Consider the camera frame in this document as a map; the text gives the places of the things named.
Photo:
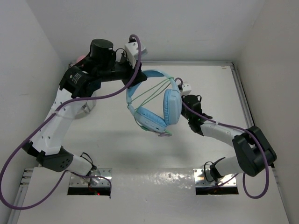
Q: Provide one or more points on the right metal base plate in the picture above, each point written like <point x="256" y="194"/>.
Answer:
<point x="201" y="181"/>

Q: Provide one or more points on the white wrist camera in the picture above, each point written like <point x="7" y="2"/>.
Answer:
<point x="186" y="89"/>
<point x="132" y="51"/>

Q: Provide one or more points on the pink headphones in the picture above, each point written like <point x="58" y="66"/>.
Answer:
<point x="80" y="58"/>

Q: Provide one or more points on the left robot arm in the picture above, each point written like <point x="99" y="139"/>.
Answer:
<point x="77" y="86"/>

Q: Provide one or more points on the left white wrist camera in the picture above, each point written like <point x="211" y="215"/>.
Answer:
<point x="132" y="51"/>

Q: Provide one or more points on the blue headphones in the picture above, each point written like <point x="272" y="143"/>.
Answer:
<point x="158" y="107"/>

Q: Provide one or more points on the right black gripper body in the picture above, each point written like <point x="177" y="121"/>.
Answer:
<point x="187" y="115"/>

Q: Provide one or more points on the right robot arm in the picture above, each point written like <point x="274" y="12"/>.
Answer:
<point x="250" y="145"/>

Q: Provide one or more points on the grey headphones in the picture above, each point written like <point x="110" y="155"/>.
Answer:
<point x="83" y="108"/>

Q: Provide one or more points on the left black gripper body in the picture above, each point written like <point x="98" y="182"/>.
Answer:
<point x="114" y="71"/>

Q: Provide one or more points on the aluminium table frame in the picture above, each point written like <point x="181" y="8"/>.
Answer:
<point x="152" y="177"/>

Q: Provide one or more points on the metal base plate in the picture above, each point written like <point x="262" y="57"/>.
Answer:
<point x="97" y="178"/>
<point x="201" y="181"/>

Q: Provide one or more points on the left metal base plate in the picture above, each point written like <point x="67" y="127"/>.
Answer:
<point x="97" y="178"/>

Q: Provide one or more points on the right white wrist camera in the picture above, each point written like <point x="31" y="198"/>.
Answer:
<point x="186" y="89"/>

